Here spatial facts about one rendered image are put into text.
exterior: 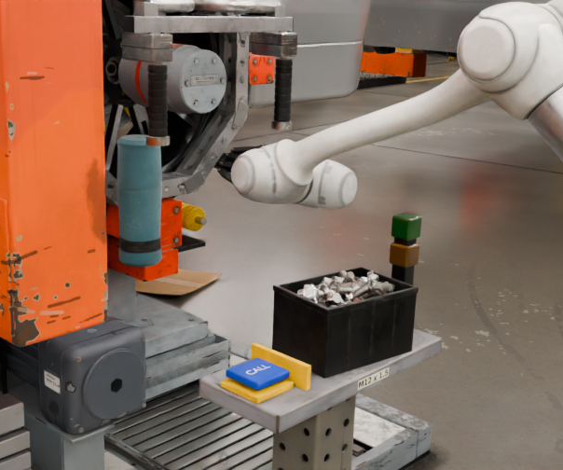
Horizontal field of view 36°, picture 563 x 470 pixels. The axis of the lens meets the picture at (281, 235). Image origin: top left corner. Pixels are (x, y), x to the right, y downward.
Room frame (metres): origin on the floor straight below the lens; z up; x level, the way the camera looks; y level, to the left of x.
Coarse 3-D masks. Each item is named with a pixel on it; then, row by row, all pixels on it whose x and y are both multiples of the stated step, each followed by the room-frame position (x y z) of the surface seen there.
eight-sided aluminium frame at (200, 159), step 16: (224, 48) 2.06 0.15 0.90; (240, 48) 2.04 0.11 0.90; (224, 64) 2.06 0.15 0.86; (240, 64) 2.04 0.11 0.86; (240, 80) 2.05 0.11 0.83; (224, 96) 2.06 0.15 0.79; (240, 96) 2.04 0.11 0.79; (224, 112) 2.05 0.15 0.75; (240, 112) 2.04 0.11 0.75; (208, 128) 2.03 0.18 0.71; (224, 128) 2.00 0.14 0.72; (208, 144) 1.99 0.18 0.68; (224, 144) 2.00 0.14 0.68; (192, 160) 1.98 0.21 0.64; (208, 160) 1.96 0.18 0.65; (112, 176) 1.76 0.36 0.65; (176, 176) 1.91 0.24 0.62; (192, 176) 1.93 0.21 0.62; (112, 192) 1.76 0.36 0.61; (176, 192) 1.89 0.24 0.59; (192, 192) 1.93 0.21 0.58
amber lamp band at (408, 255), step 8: (392, 248) 1.46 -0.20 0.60; (400, 248) 1.45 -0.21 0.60; (408, 248) 1.45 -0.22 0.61; (416, 248) 1.46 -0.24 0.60; (392, 256) 1.46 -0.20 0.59; (400, 256) 1.45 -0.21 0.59; (408, 256) 1.45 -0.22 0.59; (416, 256) 1.46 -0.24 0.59; (392, 264) 1.47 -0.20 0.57; (400, 264) 1.45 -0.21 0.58; (408, 264) 1.45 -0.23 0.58; (416, 264) 1.47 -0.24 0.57
